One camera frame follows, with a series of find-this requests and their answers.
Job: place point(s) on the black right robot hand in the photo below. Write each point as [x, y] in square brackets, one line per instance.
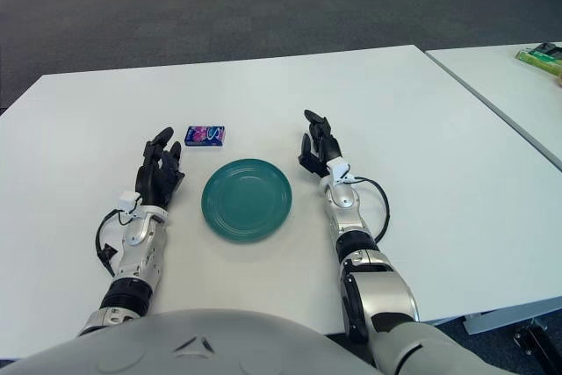
[322, 146]

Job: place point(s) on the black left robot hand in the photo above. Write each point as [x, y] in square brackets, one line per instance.
[151, 177]

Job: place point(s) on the purple gum pack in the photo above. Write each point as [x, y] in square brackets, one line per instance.
[205, 136]

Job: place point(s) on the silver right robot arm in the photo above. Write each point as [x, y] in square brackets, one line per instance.
[373, 291]

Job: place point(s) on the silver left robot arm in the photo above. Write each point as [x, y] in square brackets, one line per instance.
[136, 247]

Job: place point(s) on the teal ceramic plate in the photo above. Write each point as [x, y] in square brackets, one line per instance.
[246, 201]

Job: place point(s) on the grey robot torso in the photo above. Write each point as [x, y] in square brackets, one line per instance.
[175, 344]

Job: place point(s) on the green cardboard box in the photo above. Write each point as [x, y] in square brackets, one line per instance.
[542, 59]

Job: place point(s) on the black metal stand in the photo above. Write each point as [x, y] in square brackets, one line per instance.
[538, 342]

